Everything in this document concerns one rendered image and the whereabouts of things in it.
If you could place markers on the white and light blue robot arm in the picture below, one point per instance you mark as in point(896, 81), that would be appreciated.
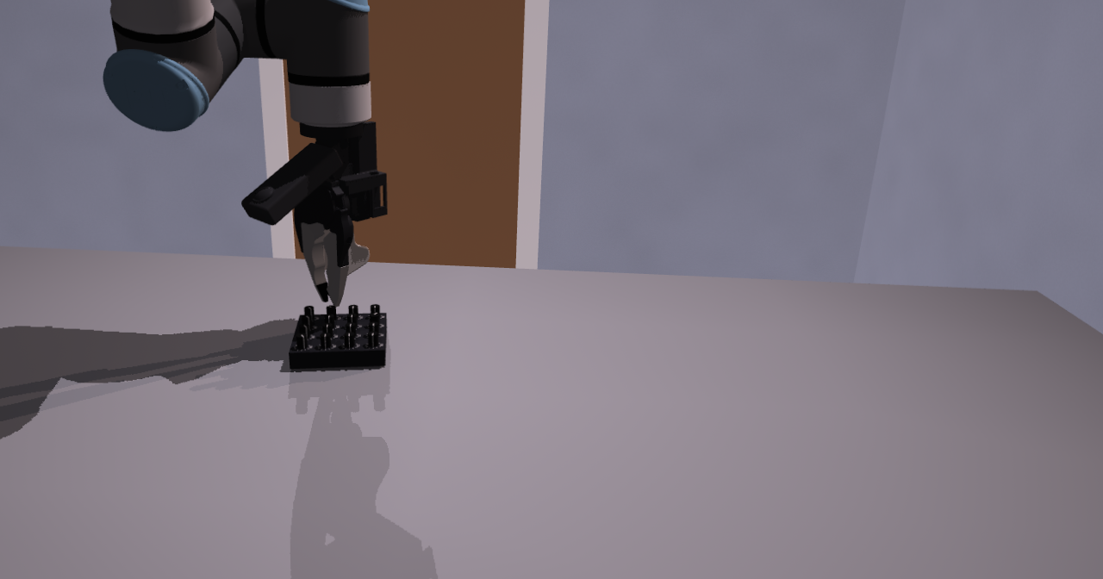
point(169, 65)

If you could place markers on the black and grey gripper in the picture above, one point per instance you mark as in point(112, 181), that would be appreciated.
point(329, 205)

